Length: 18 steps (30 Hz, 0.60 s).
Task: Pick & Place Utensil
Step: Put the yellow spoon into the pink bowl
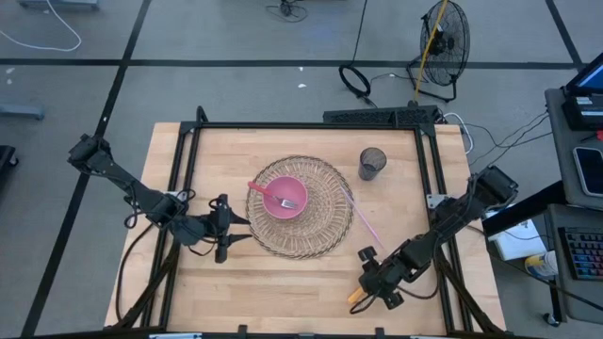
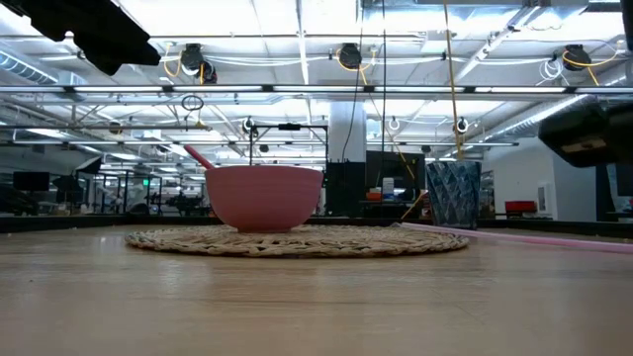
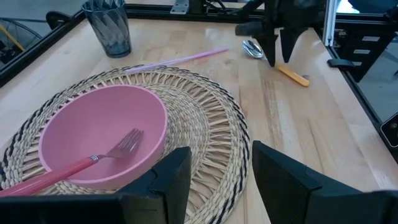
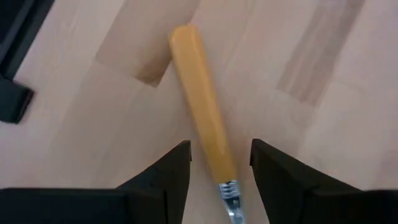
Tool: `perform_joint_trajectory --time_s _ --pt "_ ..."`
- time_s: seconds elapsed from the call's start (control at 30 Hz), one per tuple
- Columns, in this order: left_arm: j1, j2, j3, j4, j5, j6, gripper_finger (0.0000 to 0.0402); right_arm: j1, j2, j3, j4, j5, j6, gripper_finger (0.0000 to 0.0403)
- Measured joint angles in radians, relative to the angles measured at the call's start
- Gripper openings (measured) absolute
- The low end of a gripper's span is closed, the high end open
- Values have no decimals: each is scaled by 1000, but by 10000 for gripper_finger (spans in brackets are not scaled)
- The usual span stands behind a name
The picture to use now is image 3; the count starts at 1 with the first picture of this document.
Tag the round woven straw placemat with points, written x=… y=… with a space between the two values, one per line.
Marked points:
x=202 y=124

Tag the pink drinking straw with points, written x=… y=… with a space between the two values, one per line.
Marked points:
x=186 y=58

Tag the black aluminium table frame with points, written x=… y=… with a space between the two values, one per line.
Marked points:
x=149 y=14

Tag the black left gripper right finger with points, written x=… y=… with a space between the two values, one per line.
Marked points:
x=286 y=193

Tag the silver arm base bracket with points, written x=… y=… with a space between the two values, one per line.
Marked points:
x=180 y=7

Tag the black drawer unit white labels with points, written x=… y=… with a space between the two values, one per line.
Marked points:
x=382 y=46

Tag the grey faceted plastic tumbler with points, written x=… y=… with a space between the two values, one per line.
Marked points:
x=109 y=31

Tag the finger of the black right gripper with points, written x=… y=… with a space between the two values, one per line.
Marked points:
x=290 y=40
x=270 y=46

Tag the silver strut plate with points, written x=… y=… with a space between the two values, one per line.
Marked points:
x=329 y=21

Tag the black frame clamp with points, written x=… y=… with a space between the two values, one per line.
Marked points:
x=340 y=63
x=57 y=18

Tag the black floor fan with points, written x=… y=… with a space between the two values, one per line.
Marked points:
x=9 y=54

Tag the pink bowl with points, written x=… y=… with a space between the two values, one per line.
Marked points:
x=93 y=124

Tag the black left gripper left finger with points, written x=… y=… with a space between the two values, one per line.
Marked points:
x=168 y=186

